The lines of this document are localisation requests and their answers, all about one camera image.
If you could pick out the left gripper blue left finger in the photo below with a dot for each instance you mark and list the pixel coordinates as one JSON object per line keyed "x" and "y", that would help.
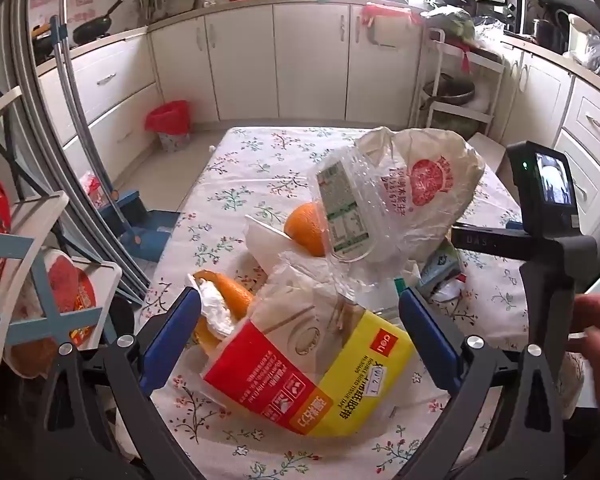
{"x": 164, "y": 337}

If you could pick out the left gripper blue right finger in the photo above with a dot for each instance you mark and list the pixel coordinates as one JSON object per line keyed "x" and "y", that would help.
{"x": 440, "y": 355}

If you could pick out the white tissue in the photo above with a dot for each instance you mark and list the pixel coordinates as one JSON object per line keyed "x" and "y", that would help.
{"x": 220, "y": 320}

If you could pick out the orange peel piece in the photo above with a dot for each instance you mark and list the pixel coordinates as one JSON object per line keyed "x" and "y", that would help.
{"x": 237, "y": 297}

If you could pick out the red yellow glove box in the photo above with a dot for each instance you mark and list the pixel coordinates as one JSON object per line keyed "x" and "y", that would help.
{"x": 317, "y": 377}

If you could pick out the white printed plastic bag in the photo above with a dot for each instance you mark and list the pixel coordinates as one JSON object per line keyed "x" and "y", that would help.
{"x": 430, "y": 176}

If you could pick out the whole orange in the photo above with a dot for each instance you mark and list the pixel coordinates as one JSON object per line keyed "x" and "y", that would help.
{"x": 303, "y": 228}

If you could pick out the blue green milk carton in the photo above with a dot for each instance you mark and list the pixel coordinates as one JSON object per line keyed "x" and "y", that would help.
{"x": 439, "y": 267}

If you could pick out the white tiered kitchen cart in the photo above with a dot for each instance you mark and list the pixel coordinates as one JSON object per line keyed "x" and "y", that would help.
{"x": 441, "y": 54}

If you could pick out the red lined trash bin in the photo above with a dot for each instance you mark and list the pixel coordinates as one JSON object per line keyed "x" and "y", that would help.
{"x": 171, "y": 123}

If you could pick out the blue dustpan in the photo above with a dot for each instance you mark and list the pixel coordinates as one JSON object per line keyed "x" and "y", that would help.
{"x": 150, "y": 229}

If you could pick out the white drawer cabinet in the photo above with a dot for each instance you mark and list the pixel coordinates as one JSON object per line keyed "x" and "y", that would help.
{"x": 579, "y": 140}

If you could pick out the white blue folding chair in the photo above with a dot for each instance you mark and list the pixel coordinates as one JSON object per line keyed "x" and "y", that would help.
{"x": 22, "y": 262}

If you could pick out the black wok on cart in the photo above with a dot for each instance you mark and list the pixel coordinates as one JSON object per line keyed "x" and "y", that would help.
{"x": 451, "y": 90}

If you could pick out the green vegetables on cart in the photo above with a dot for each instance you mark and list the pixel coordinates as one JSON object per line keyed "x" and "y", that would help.
{"x": 454, "y": 21}

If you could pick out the black microwave oven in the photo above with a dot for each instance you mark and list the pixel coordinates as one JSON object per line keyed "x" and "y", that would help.
{"x": 509, "y": 12}

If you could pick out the red cloth on cabinet door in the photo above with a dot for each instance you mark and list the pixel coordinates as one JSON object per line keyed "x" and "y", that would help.
{"x": 389, "y": 16}

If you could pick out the white base cabinets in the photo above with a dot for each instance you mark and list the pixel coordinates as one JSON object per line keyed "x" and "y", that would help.
{"x": 265, "y": 63}

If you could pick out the black frying pan on stove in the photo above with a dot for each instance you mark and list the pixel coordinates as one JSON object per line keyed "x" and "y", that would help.
{"x": 95, "y": 28}

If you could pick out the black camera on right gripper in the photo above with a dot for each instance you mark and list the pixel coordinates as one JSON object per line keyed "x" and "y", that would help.
{"x": 545, "y": 189}

